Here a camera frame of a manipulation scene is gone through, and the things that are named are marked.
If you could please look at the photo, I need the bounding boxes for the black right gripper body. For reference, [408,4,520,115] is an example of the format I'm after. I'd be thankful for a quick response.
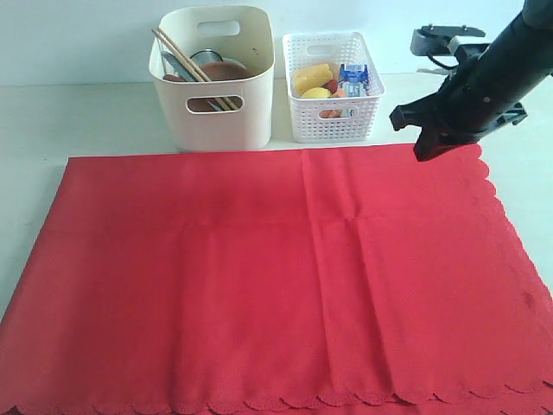
[436,16,552,143]

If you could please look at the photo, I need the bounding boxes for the blue white milk carton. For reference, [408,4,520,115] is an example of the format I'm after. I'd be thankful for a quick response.
[338,63,370,118]

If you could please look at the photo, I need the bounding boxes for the orange fried chicken piece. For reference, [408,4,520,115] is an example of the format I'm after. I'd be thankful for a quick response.
[320,88,347,118]

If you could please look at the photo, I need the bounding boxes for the red sausage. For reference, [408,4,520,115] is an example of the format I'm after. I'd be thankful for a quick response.
[324,79,338,94]

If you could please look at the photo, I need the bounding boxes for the yellow lemon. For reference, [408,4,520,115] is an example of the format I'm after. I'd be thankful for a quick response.
[301,87,332,99]

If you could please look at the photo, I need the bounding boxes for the yellow cheese wedge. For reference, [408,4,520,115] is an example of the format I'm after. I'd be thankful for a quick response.
[292,63,334,95]

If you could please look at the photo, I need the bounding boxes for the red table cloth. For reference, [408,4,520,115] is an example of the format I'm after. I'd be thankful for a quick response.
[1,144,552,414]

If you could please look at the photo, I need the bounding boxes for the brown wooden plate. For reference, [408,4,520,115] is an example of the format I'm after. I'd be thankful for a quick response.
[187,61,253,112]

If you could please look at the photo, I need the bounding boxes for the stainless steel cup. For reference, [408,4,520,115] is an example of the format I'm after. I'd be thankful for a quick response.
[190,48,224,67]

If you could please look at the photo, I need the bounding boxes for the stainless steel table knife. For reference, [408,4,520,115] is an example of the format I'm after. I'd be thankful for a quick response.
[160,50,224,112]

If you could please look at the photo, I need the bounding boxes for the dark wooden spoon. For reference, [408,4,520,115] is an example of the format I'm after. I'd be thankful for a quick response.
[163,74,185,82]

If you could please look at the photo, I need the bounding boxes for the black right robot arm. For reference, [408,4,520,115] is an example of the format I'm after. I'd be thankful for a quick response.
[390,1,552,162]

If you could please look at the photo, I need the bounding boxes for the white perforated plastic basket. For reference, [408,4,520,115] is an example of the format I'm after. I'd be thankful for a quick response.
[283,32,385,144]

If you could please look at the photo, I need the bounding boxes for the cream plastic tub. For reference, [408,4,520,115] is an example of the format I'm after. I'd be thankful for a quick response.
[149,5,275,151]

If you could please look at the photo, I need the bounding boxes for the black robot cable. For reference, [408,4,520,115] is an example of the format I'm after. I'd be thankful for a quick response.
[416,51,461,75]

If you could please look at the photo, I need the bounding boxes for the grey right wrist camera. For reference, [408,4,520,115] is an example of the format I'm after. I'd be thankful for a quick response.
[410,24,486,56]

